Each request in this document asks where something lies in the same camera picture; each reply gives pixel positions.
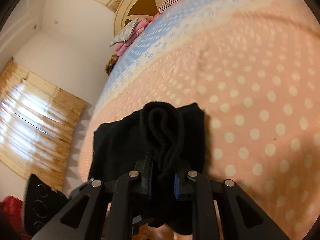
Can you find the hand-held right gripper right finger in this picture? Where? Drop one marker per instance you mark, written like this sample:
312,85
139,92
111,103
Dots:
207,205

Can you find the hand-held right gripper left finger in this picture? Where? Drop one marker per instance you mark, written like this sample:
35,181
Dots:
120,205

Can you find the black pants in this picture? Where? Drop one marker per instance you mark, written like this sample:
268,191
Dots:
120,145

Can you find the red cloth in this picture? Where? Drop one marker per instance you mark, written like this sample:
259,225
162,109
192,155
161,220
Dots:
11,210

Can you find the polka dot blanket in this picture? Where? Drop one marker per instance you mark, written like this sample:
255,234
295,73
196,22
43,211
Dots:
250,105

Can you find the brown patterned bag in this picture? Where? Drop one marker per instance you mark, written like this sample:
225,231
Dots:
111,65

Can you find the grey floral pillow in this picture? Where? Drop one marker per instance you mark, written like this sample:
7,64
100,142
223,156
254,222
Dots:
123,33

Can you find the pink quilt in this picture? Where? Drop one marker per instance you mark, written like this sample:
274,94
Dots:
135,30

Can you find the cream wooden headboard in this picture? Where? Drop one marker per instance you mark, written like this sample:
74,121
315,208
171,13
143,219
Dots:
140,7

